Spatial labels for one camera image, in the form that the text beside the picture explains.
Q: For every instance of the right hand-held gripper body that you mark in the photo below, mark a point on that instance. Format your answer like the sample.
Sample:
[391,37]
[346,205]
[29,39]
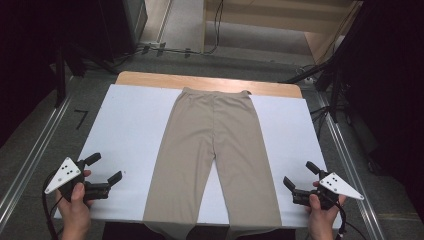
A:
[336,186]

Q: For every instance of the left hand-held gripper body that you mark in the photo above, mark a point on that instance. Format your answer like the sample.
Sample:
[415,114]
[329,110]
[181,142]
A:
[65,173]

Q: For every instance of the beige pants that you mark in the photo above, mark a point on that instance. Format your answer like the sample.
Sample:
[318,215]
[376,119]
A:
[200,140]

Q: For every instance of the person's right hand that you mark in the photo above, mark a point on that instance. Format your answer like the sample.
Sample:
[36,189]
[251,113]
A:
[320,216]

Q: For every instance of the person's left hand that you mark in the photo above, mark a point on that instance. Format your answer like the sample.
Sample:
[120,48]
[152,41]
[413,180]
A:
[75,213]

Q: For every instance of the white table mat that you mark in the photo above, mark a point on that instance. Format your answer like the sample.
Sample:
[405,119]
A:
[126,133]

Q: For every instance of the black metal stand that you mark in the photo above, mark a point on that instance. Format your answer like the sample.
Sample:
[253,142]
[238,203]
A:
[333,86]

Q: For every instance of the black tripod stand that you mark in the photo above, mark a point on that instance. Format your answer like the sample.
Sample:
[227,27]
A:
[61,73]

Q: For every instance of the dark curtain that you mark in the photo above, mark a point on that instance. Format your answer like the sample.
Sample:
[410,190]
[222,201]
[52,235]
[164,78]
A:
[26,50]
[393,83]

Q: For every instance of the black cabinet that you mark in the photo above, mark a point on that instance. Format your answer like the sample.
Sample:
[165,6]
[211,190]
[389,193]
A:
[123,26]

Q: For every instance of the wooden platform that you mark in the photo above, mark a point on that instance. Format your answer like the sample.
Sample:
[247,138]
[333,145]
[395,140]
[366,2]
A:
[260,13]

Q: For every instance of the metal floor rail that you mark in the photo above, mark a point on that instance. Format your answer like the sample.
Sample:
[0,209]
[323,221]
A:
[353,173]
[33,160]

